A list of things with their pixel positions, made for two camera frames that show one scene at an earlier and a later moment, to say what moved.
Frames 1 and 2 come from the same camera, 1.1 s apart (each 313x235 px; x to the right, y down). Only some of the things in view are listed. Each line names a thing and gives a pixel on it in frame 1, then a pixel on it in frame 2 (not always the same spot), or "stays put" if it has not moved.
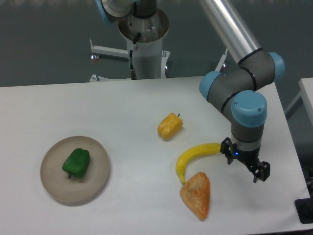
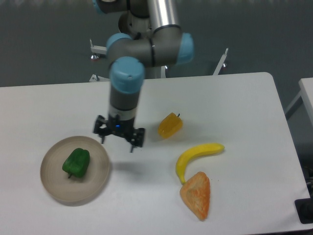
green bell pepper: (77, 162) stays put
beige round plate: (75, 189) stays put
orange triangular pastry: (195, 193) stays put
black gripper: (229, 149) -> (124, 128)
